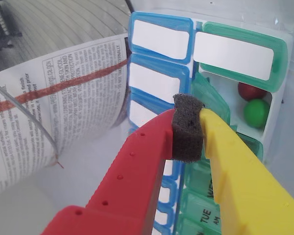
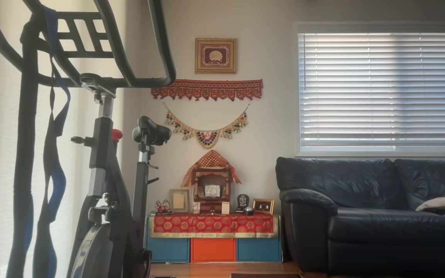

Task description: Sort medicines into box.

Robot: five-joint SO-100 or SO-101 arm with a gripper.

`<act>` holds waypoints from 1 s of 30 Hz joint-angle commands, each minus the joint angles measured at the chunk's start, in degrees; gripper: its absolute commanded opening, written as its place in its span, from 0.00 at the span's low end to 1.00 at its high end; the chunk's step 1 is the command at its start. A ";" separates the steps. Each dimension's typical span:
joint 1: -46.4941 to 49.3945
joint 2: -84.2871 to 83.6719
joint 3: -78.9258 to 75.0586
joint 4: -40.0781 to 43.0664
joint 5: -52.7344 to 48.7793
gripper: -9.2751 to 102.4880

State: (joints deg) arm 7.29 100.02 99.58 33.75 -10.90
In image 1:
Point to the printed paper sheet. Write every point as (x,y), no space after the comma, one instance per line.
(76,98)

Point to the red candy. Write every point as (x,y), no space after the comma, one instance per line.
(250,91)

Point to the green candy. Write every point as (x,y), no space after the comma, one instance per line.
(257,112)

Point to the weekly pill organizer box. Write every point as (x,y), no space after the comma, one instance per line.
(156,39)

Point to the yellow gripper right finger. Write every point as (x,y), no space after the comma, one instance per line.
(247,191)

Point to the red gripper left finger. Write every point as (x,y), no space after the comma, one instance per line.
(127,186)

